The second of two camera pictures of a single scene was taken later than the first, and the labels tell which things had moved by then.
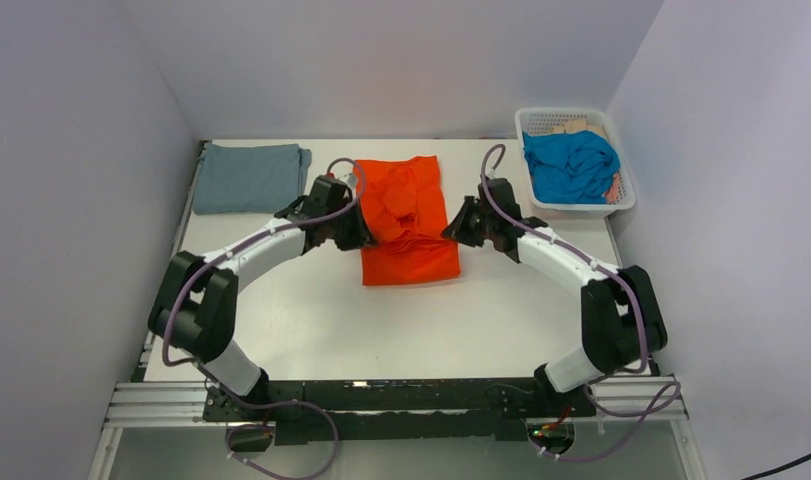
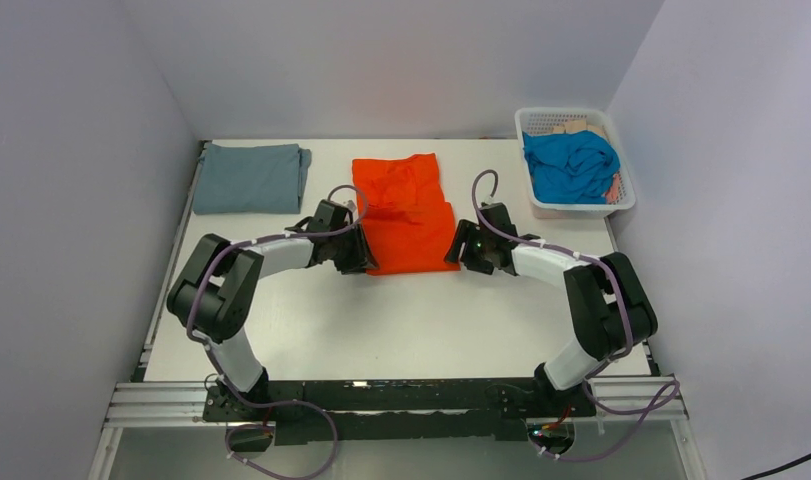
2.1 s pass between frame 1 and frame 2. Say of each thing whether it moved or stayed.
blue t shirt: stayed
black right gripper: moved
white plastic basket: stayed
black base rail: stayed
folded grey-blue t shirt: stayed
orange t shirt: moved
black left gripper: moved
